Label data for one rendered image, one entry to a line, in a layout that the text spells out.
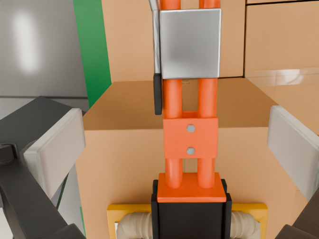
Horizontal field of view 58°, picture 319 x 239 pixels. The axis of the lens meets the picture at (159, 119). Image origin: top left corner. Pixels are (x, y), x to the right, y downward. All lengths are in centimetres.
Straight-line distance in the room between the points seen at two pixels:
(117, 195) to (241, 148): 24
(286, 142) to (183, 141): 17
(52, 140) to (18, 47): 144
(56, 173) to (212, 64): 20
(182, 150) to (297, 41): 65
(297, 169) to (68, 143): 13
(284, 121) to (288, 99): 77
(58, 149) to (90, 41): 130
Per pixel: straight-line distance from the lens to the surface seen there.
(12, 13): 158
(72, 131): 19
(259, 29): 89
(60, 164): 17
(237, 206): 55
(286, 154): 18
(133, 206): 55
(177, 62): 31
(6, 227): 96
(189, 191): 36
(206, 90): 32
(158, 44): 32
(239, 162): 53
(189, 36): 30
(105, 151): 52
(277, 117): 19
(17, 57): 160
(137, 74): 88
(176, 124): 32
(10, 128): 123
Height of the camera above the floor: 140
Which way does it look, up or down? 70 degrees down
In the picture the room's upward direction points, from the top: 173 degrees counter-clockwise
